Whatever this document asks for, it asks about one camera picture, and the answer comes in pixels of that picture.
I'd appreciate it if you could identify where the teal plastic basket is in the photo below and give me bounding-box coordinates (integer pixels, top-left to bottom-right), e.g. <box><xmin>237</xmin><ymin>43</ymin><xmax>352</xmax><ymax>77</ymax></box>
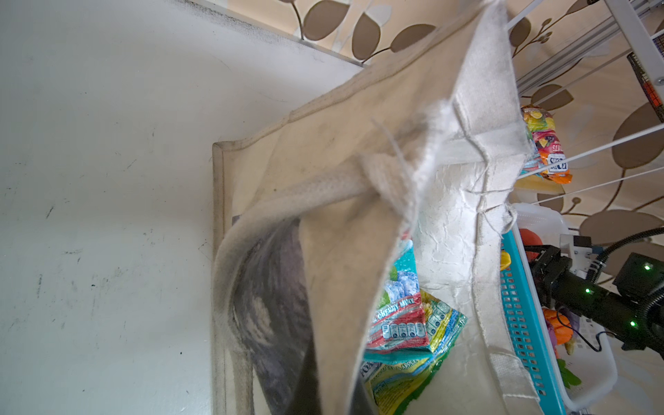
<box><xmin>500</xmin><ymin>227</ymin><xmax>566</xmax><ymax>415</ymax></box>

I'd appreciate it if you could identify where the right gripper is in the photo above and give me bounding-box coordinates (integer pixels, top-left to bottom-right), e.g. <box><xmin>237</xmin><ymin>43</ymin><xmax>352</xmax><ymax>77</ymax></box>
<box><xmin>524</xmin><ymin>234</ymin><xmax>663</xmax><ymax>354</ymax></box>

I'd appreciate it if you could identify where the white canvas grocery bag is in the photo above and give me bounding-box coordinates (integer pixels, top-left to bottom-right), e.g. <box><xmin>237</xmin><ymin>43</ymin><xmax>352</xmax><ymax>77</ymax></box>
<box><xmin>212</xmin><ymin>1</ymin><xmax>541</xmax><ymax>414</ymax></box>

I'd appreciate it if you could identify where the red tomato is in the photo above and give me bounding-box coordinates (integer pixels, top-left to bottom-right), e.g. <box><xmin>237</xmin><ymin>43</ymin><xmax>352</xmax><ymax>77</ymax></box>
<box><xmin>520</xmin><ymin>228</ymin><xmax>543</xmax><ymax>262</ymax></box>

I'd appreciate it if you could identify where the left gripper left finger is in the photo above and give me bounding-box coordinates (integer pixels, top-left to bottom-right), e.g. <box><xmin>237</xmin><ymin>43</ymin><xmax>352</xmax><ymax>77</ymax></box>
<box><xmin>285</xmin><ymin>339</ymin><xmax>322</xmax><ymax>415</ymax></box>

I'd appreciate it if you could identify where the pink teal snack bag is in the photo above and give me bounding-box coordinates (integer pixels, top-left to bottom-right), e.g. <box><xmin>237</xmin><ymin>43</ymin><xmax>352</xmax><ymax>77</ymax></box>
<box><xmin>363</xmin><ymin>239</ymin><xmax>432</xmax><ymax>365</ymax></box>

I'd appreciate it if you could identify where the small orange pumpkin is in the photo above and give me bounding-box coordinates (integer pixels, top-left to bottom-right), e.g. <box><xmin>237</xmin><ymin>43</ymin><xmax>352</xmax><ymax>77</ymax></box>
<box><xmin>542</xmin><ymin>308</ymin><xmax>574</xmax><ymax>346</ymax></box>

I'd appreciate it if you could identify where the orange Fox's candy bag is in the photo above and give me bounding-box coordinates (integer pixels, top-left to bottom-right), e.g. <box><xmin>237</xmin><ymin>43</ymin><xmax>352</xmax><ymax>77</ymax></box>
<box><xmin>522</xmin><ymin>105</ymin><xmax>572</xmax><ymax>185</ymax></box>

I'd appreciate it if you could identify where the green pepper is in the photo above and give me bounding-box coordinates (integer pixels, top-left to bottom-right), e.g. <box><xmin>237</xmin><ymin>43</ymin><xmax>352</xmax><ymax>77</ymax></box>
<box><xmin>557</xmin><ymin>359</ymin><xmax>582</xmax><ymax>389</ymax></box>

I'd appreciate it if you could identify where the white wooden shelf rack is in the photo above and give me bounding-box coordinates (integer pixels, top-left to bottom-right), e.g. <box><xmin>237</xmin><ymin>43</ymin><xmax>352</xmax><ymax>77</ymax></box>
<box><xmin>508</xmin><ymin>1</ymin><xmax>663</xmax><ymax>216</ymax></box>

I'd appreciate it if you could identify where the black wire basket right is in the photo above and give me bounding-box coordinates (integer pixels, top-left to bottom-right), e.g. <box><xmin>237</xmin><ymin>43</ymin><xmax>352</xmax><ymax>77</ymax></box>
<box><xmin>627</xmin><ymin>28</ymin><xmax>663</xmax><ymax>122</ymax></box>

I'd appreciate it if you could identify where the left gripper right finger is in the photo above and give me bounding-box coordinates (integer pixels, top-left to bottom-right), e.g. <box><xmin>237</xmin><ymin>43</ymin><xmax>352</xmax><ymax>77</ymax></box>
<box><xmin>349</xmin><ymin>375</ymin><xmax>375</xmax><ymax>415</ymax></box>

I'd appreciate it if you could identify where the white plastic basket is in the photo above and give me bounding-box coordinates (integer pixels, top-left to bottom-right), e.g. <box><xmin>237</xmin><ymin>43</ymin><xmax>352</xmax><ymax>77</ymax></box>
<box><xmin>515</xmin><ymin>203</ymin><xmax>618</xmax><ymax>412</ymax></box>

